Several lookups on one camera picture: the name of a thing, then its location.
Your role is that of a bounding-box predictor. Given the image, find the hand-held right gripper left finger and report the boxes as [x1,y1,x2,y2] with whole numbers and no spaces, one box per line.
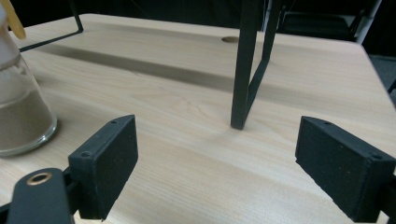
[67,114,139,221]

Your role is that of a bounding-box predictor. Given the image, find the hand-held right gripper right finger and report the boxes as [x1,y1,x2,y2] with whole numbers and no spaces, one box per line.
[294,115,396,224]

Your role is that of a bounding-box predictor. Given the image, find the glass jar with white lid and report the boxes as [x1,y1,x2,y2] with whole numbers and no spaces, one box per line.
[0,0,59,158]

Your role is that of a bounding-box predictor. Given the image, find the black desktop shelf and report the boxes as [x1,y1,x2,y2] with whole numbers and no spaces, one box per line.
[18,0,283,131]

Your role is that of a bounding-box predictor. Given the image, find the black folding chair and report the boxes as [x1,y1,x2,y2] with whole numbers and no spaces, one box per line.
[278,0,366,42]

